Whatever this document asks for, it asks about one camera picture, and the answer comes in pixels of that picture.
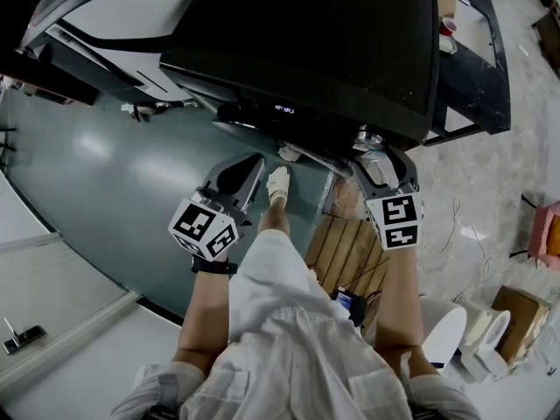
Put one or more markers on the black washing machine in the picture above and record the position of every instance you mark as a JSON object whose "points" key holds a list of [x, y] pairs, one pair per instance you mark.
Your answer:
{"points": [[315, 46]]}

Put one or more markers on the black waist device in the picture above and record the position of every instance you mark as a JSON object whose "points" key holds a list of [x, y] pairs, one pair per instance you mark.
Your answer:
{"points": [[349, 306]]}

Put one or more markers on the person's left forearm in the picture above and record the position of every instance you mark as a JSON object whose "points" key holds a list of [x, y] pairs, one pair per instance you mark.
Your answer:
{"points": [[205, 313]]}

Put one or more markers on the white crumpled cloth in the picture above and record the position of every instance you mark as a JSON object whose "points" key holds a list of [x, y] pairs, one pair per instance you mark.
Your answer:
{"points": [[289, 152]]}

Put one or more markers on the pink chair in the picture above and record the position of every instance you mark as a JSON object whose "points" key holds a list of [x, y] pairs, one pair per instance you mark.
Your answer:
{"points": [[547, 234]]}

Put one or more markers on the black wrist band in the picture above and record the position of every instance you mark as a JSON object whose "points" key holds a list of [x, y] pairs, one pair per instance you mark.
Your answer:
{"points": [[214, 267]]}

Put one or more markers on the red plastic cup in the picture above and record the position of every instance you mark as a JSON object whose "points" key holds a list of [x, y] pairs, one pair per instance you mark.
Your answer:
{"points": [[448, 26]]}

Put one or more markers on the white door panel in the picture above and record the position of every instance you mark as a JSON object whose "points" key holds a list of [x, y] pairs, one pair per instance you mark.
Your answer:
{"points": [[57, 335]]}

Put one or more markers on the small white container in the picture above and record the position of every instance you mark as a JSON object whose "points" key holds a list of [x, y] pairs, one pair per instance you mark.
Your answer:
{"points": [[447, 45]]}

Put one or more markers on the wooden slatted pallet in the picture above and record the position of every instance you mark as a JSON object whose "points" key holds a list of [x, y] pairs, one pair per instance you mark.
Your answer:
{"points": [[345, 252]]}

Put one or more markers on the flat brown cardboard box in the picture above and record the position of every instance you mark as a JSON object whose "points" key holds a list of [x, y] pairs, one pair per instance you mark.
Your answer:
{"points": [[522, 322]]}

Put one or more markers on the person's leg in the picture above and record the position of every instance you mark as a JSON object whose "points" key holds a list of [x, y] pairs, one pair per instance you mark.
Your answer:
{"points": [[273, 217]]}

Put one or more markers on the person's right forearm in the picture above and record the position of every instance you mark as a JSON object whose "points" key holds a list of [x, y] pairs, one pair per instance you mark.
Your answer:
{"points": [[400, 304]]}

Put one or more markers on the white toilet with beige seat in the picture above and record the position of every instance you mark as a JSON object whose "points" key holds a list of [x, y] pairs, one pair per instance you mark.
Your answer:
{"points": [[490, 344]]}

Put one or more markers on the person's white clothing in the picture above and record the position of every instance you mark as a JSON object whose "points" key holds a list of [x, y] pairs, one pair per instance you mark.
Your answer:
{"points": [[297, 352]]}

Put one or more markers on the white toilet with raised lid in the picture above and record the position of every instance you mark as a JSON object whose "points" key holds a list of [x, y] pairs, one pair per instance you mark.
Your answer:
{"points": [[444, 335]]}

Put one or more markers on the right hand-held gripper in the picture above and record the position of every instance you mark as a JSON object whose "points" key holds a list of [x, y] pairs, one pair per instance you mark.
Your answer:
{"points": [[398, 221]]}

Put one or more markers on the black metal table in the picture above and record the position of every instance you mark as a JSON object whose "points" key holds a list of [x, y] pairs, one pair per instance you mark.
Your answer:
{"points": [[481, 81]]}

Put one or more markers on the white and black appliance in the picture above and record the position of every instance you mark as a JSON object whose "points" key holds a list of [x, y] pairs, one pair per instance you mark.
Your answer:
{"points": [[109, 24]]}

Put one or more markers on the person's white slipper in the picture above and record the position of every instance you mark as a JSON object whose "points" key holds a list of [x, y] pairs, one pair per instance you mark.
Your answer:
{"points": [[278, 184]]}

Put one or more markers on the brown wooden desk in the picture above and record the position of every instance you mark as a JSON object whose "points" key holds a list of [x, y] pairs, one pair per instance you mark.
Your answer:
{"points": [[549, 37]]}

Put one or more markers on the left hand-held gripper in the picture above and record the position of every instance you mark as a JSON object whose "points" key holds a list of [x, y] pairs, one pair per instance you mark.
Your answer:
{"points": [[201, 230]]}

